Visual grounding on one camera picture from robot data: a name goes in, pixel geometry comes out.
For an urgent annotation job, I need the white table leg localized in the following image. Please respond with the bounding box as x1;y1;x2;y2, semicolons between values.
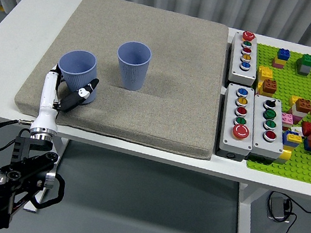
230;181;266;233
23;133;69;216

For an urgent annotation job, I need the grey power adapter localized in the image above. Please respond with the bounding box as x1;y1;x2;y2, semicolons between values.
266;195;289;221

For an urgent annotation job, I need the grey-brown fabric mat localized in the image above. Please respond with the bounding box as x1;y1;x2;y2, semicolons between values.
9;0;237;161

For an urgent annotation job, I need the pink toy brick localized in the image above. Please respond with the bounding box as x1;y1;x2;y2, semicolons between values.
278;112;304;134

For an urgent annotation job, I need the red toy brick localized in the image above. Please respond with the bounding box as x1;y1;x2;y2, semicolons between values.
299;120;311;138

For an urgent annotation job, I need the brown toy brick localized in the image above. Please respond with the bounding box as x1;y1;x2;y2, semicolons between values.
261;78;279;95

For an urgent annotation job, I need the five-button box large red stop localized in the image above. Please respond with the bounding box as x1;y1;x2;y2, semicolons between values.
214;82;263;163

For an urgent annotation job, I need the four-button box black selector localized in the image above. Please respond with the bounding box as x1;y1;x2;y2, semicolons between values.
243;93;293;167

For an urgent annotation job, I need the green studded baseplate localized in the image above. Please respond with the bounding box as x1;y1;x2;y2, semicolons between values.
233;42;311;184

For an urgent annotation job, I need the yellow toy brick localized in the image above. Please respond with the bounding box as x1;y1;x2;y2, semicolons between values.
274;143;295;168

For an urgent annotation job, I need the orange white yellow brick stack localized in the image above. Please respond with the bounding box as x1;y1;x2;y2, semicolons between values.
286;95;311;119

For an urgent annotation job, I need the five-button box small red stop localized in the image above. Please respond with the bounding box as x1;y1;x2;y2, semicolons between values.
224;29;265;89

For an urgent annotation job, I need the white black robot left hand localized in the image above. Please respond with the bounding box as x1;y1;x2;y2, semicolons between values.
30;61;102;141

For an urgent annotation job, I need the blue yellow pink brick stack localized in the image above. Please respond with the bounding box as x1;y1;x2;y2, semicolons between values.
271;47;293;72

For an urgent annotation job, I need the blue ribbed plastic cup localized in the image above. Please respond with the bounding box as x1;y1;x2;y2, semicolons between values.
111;38;154;93
51;47;104;107

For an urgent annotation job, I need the green grey brick stack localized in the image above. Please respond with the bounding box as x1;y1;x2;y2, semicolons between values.
294;52;311;78

